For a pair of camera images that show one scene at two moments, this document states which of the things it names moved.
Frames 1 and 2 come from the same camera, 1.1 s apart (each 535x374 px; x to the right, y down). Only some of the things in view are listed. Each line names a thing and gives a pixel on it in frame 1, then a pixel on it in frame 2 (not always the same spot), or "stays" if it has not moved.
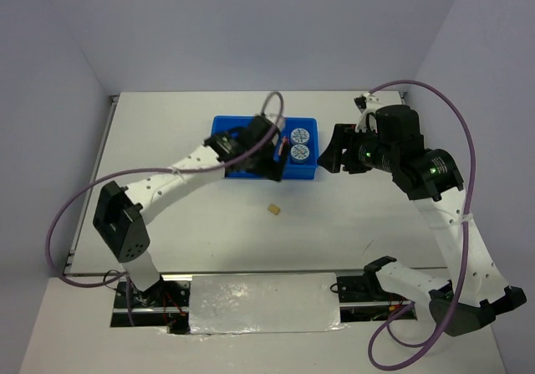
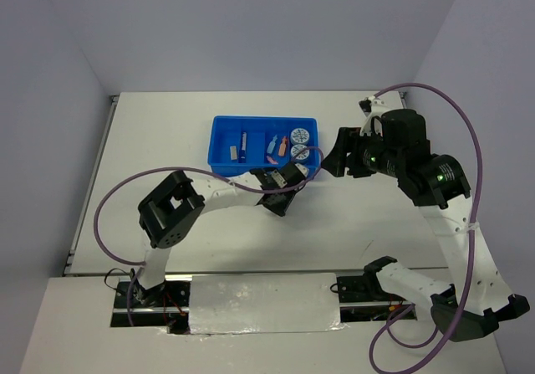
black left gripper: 266,170 -> 281,209
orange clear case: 284,143 stays
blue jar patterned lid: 299,135 stays
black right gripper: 345,135 stays
